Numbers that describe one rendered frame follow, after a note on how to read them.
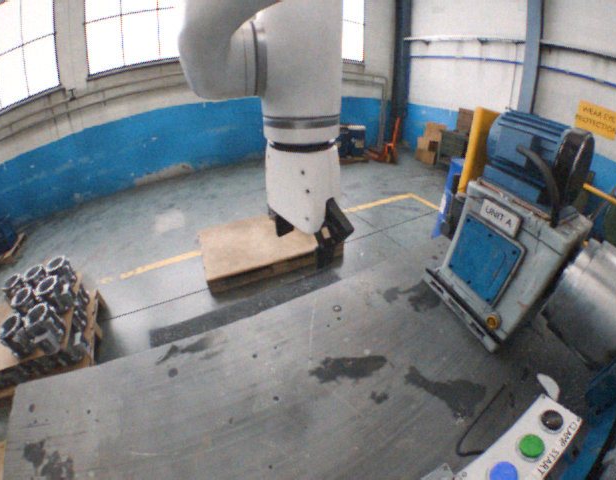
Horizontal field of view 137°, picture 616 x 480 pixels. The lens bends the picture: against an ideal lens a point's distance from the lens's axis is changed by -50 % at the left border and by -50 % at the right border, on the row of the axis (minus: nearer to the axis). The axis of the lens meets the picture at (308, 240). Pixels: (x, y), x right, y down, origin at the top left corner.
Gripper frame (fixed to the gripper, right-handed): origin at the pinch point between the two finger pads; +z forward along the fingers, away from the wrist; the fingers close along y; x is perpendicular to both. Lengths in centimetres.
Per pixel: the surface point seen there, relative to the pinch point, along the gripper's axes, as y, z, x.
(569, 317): 45, 8, 32
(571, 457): 69, 26, 18
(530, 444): 39.0, 1.8, -1.2
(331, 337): 2.8, 32.4, 6.2
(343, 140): -293, 108, 332
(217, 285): -110, 114, 2
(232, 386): -0.7, 31.0, -20.1
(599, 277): 46, -1, 36
